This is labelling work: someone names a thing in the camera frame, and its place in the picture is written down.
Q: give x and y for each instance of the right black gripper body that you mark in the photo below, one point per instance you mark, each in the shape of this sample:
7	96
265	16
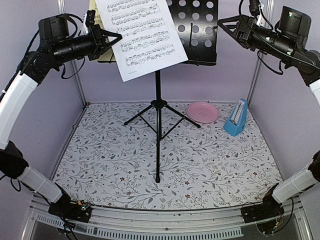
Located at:
279	45

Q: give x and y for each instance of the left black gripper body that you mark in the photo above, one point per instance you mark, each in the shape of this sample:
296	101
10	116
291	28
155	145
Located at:
66	49

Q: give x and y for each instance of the yellow sheet music page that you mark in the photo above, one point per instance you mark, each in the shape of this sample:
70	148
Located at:
107	57

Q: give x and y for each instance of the white sheet music page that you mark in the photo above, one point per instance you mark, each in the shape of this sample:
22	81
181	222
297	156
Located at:
150	41

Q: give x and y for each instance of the blue metronome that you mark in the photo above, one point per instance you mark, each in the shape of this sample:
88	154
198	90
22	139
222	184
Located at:
236	122

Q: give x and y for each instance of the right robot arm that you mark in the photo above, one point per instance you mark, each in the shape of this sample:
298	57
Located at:
286	94

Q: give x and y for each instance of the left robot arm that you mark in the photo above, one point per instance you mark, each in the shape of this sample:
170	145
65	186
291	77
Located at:
29	75

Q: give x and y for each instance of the pink plate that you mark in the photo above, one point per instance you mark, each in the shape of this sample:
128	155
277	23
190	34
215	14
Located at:
202	112

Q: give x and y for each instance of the floral table mat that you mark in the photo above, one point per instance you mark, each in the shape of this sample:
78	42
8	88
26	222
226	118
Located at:
109	163

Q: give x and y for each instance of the left aluminium frame post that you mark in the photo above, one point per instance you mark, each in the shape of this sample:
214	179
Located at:
72	64

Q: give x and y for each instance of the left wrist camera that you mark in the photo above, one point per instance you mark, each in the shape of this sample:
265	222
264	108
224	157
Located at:
88	24

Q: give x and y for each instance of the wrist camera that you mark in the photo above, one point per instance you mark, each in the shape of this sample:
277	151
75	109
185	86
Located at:
88	24
256	10

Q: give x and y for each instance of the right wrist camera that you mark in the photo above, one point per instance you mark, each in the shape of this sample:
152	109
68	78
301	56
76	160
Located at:
256	10

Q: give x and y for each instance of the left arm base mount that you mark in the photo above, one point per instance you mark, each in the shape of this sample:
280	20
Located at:
65	208

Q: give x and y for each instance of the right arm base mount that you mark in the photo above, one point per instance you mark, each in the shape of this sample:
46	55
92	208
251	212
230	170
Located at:
269	208

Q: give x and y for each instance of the front aluminium rail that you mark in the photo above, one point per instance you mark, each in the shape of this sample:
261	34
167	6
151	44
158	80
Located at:
111	223

